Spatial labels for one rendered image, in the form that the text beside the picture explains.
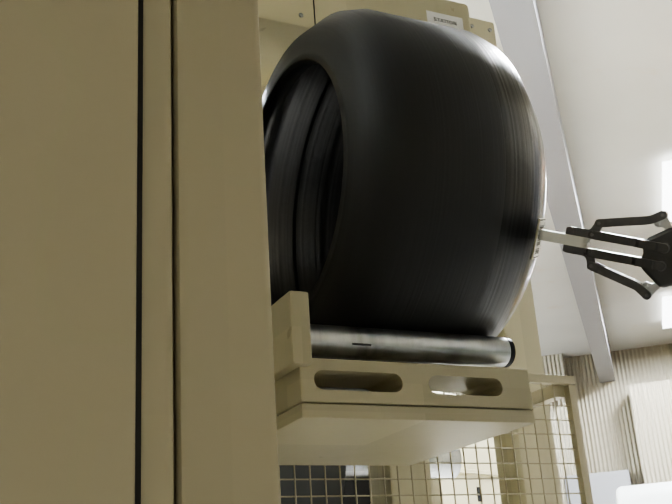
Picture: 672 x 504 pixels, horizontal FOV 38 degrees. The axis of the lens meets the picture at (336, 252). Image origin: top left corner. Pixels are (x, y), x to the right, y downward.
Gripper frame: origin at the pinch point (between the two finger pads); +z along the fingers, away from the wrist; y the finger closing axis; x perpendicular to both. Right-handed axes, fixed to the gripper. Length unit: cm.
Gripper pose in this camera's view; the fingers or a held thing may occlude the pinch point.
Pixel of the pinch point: (564, 238)
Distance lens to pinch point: 145.5
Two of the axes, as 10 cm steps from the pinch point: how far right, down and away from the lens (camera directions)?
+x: 4.0, -0.4, 9.1
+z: -9.0, -1.9, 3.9
